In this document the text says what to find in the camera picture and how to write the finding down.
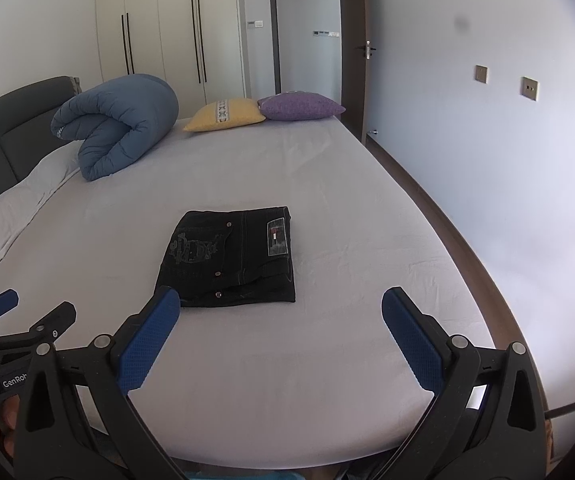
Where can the wall switch plate far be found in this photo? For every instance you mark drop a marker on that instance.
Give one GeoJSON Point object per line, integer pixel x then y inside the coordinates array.
{"type": "Point", "coordinates": [481, 74]}

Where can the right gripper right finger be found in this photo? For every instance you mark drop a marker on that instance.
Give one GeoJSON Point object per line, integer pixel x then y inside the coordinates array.
{"type": "Point", "coordinates": [486, 419]}

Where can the dark brown door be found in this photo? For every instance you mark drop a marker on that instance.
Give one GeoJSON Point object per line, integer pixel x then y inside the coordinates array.
{"type": "Point", "coordinates": [356, 56]}

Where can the black denim pants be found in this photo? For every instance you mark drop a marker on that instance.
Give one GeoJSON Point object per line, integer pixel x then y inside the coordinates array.
{"type": "Point", "coordinates": [227, 259]}

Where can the blue rolled duvet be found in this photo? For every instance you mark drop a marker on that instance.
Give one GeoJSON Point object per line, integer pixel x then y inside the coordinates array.
{"type": "Point", "coordinates": [117, 122]}

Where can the yellow cushion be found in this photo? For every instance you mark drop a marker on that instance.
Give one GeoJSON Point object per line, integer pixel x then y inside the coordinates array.
{"type": "Point", "coordinates": [225, 114]}

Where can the white bed mattress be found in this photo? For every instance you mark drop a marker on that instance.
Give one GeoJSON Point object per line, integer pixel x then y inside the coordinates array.
{"type": "Point", "coordinates": [258, 386]}

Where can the purple cushion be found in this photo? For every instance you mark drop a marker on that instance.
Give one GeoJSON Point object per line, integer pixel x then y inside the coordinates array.
{"type": "Point", "coordinates": [295, 106]}

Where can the wall switch plate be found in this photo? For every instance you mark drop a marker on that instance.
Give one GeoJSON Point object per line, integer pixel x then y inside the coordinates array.
{"type": "Point", "coordinates": [481, 74]}
{"type": "Point", "coordinates": [530, 89]}

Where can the white pillow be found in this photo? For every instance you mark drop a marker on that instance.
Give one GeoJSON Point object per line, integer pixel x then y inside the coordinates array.
{"type": "Point", "coordinates": [21, 203]}

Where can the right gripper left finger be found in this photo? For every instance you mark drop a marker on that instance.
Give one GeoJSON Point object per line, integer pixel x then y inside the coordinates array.
{"type": "Point", "coordinates": [54, 439]}

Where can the person left hand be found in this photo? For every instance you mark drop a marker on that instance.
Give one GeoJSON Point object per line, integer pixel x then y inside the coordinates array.
{"type": "Point", "coordinates": [9, 415]}

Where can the orange brown cloth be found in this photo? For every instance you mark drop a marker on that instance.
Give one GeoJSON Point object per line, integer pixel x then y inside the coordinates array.
{"type": "Point", "coordinates": [549, 441]}

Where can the dark grey headboard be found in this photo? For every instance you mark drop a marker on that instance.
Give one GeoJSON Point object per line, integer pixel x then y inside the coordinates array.
{"type": "Point", "coordinates": [25, 126]}

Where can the wall switch plate near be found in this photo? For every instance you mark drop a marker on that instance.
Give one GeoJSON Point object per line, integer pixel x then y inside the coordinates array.
{"type": "Point", "coordinates": [530, 89]}

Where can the cream wardrobe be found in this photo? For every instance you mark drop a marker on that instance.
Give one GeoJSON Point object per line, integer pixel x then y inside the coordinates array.
{"type": "Point", "coordinates": [194, 45]}

